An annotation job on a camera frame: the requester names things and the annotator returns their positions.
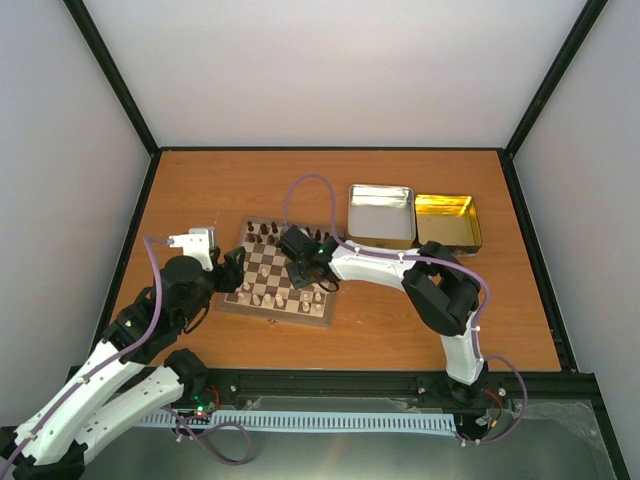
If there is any light blue cable duct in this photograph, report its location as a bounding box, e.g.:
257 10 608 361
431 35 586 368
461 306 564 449
139 409 459 441

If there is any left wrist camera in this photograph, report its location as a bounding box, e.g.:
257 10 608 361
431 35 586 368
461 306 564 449
168 227 216 271

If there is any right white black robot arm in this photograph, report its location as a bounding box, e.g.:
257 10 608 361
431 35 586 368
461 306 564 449
276 226 488 405

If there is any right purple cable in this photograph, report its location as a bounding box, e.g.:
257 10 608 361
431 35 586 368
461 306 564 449
283 173 529 448

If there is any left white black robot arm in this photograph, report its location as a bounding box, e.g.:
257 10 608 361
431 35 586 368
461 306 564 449
1 243 246 479

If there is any wooden chess board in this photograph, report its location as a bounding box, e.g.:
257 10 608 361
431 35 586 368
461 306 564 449
216 216 336 328

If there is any black frame rail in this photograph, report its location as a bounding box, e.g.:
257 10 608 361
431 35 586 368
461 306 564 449
64 365 601 416

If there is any gold tin lid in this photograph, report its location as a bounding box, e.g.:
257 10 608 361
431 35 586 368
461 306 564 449
414 194 483 256

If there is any silver open tin box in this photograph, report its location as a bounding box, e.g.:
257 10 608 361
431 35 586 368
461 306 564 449
347 184 416 249

